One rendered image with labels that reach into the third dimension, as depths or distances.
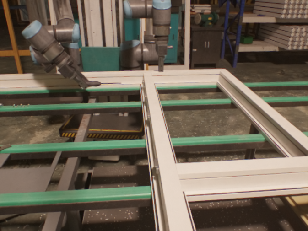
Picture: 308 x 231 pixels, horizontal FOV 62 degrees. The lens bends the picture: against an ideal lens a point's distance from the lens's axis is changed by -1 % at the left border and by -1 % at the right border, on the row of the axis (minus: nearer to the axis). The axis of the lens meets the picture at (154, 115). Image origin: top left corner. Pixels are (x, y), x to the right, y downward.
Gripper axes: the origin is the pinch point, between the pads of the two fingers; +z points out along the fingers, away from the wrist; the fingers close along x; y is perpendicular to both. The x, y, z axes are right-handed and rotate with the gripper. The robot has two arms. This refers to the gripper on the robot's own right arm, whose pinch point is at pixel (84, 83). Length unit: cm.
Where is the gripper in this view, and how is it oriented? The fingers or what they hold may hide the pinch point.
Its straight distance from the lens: 130.1
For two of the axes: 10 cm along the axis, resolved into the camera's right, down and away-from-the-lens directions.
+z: 5.9, 6.6, 4.6
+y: 8.0, -5.5, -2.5
